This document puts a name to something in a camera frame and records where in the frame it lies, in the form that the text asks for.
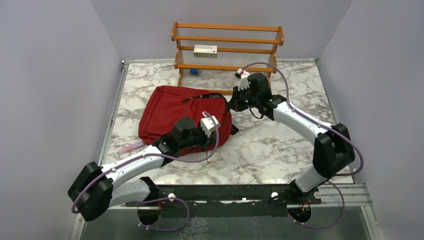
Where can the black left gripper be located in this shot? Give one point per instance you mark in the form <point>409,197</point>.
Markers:
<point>208,142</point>

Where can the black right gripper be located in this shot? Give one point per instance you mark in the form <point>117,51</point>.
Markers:
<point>235,103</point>

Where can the red backpack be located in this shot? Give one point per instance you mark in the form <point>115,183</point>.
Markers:
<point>168,104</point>

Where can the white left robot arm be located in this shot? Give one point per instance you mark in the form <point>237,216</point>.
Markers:
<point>99,187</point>

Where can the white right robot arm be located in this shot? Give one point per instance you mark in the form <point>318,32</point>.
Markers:
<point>331,150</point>

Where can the brown marker pen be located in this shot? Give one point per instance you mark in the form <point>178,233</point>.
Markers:
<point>207,157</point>

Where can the pink highlighter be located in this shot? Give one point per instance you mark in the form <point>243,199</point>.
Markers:
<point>131,147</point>

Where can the wooden two-tier shelf rack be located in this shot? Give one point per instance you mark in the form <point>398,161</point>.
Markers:
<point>254,47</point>

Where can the blue pencil sharpener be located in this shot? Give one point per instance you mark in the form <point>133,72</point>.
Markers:
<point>194,71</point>

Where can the white red box on shelf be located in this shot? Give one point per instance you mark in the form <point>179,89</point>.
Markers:
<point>205,51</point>

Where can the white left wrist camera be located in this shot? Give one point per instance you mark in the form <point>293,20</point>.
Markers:
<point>209,123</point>

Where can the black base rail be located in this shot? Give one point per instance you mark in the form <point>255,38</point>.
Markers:
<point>221,201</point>

